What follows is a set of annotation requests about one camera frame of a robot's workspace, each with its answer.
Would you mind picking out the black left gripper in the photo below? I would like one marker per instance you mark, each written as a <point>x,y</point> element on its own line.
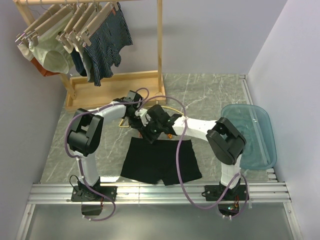
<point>137,124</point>

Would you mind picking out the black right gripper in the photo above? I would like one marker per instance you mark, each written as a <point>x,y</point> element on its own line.
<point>145,131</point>

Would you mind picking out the yellow wavy clip hanger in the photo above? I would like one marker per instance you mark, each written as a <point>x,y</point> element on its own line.
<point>147,106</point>

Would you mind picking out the black boxer underwear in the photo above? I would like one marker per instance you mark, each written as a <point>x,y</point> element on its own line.
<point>151,163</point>

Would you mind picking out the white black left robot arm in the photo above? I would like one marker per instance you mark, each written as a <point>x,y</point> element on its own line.
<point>83,136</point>

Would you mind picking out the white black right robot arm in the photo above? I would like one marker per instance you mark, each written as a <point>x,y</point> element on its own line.
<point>226,142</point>

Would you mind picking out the navy striped boxer underwear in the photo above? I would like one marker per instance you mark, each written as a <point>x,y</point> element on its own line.
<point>107,41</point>

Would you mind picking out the dark blue underwear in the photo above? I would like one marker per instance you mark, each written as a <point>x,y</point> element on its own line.
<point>78,63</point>

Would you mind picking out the beige clip hanger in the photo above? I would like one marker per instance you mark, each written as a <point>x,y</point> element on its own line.
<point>91,19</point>

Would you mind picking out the orange underwear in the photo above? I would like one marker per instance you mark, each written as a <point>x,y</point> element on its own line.
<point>41,69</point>

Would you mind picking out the light green underwear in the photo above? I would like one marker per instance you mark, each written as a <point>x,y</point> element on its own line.
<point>49,52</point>

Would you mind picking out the wooden clothes rack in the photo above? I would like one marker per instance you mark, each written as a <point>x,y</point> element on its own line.
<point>82,94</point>

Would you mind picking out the translucent blue plastic bin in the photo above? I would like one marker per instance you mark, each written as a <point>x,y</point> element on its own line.
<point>254,123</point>

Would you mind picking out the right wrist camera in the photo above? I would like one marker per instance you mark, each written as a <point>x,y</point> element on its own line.
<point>144,116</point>

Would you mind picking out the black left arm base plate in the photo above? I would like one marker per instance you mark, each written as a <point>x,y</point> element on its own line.
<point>83,194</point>

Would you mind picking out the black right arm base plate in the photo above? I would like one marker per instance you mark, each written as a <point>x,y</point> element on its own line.
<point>214,192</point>

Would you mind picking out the aluminium mounting rail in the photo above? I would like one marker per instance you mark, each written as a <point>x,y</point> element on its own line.
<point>140,193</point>

